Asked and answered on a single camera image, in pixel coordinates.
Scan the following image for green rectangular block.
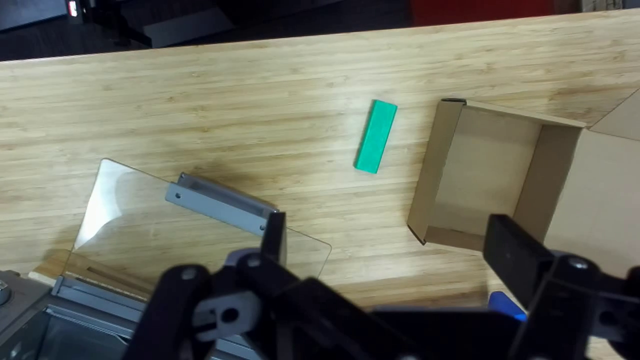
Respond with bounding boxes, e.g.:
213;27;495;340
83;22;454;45
352;97;401;175

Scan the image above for grey toaster oven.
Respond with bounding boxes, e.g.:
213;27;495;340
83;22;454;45
0;268;269;360

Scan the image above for glass oven door with handle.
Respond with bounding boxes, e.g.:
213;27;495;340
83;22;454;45
67;158;334;302

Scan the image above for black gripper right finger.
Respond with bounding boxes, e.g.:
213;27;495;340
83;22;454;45
483;212;640;360

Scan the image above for open brown cardboard box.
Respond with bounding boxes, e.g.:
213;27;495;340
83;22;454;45
406;86;640;277

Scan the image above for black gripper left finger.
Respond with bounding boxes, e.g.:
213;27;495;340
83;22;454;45
123;209;306;360

